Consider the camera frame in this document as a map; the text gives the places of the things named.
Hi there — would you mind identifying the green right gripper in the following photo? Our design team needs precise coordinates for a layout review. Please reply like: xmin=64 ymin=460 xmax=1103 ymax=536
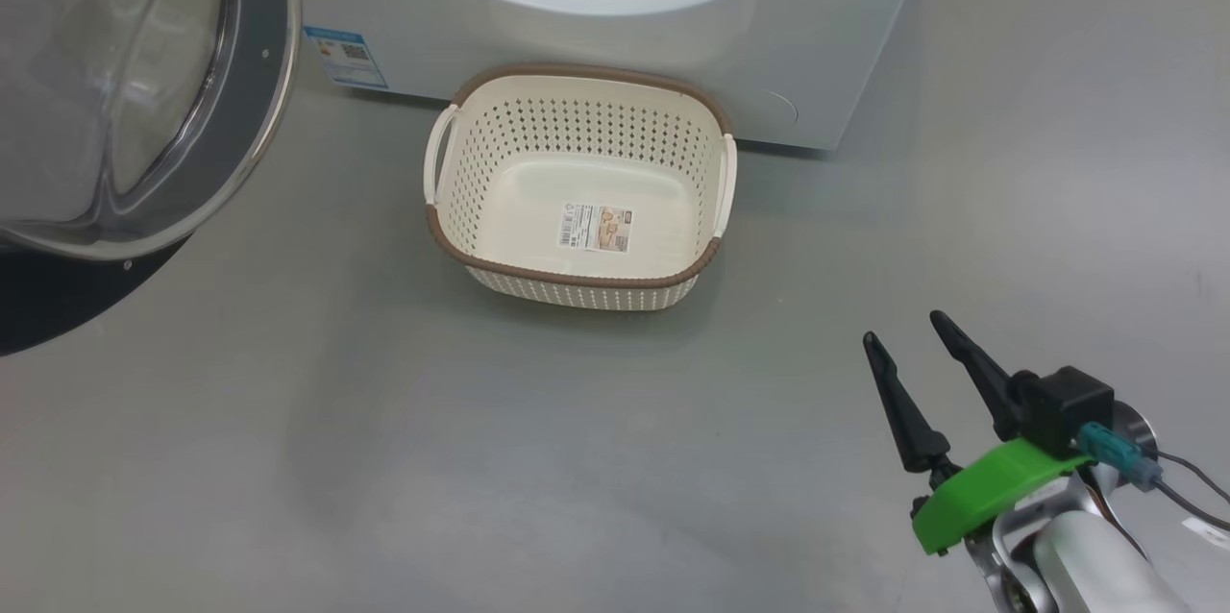
xmin=862 ymin=310 xmax=1096 ymax=556

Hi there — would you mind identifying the glass washing machine door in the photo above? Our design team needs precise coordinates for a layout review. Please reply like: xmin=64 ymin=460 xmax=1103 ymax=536
xmin=0 ymin=0 xmax=304 ymax=355

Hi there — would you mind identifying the white front-load washing machine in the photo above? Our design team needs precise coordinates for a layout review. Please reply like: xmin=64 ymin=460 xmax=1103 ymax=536
xmin=298 ymin=0 xmax=938 ymax=153

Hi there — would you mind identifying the basket product label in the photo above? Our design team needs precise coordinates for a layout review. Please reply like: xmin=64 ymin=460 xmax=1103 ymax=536
xmin=557 ymin=202 xmax=635 ymax=254

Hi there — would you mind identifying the cream perforated laundry basket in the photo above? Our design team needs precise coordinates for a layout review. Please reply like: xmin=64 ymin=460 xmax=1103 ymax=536
xmin=424 ymin=63 xmax=739 ymax=312

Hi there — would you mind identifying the blue energy label sticker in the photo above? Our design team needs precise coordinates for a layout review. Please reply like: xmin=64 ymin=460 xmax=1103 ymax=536
xmin=304 ymin=25 xmax=390 ymax=91

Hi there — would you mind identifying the teal right camera connector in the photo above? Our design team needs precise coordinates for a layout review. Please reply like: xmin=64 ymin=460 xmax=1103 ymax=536
xmin=1076 ymin=421 xmax=1164 ymax=491

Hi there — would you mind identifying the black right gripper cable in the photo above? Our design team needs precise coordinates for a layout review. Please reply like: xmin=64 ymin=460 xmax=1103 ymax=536
xmin=1148 ymin=450 xmax=1230 ymax=532

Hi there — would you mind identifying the white cable tag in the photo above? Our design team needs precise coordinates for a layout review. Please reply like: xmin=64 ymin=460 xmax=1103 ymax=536
xmin=1184 ymin=517 xmax=1230 ymax=552

